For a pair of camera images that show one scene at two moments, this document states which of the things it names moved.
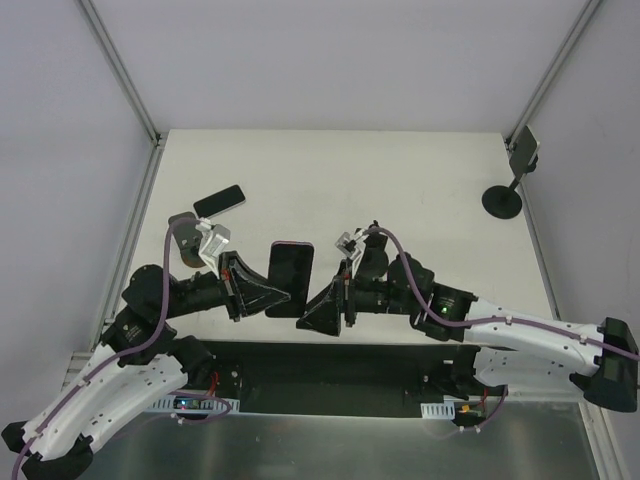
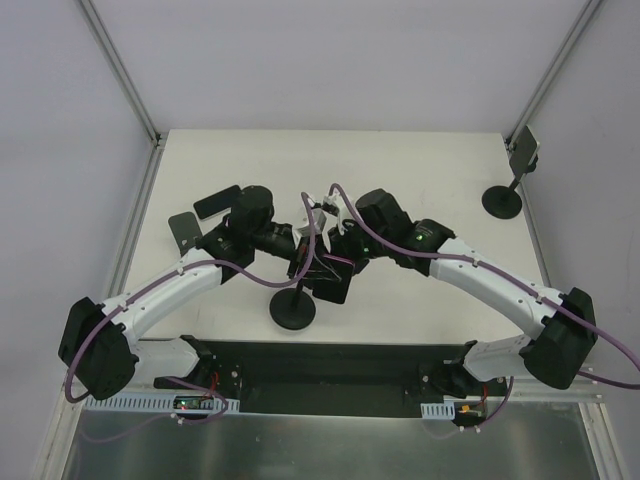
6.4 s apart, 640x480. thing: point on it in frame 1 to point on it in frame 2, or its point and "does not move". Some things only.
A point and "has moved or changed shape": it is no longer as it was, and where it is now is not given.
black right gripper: [347, 301] to [347, 250]
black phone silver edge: [524, 152] does not move
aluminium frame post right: [525, 115] does not move
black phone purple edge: [290, 269] to [329, 277]
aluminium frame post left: [120, 69] does not move
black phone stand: [373, 264] has moved or changed shape
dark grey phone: [188, 237] does not move
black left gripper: [229, 292] to [295, 260]
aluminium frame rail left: [128, 241] does not move
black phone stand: [503, 201] does not move
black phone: [219, 200] does not move
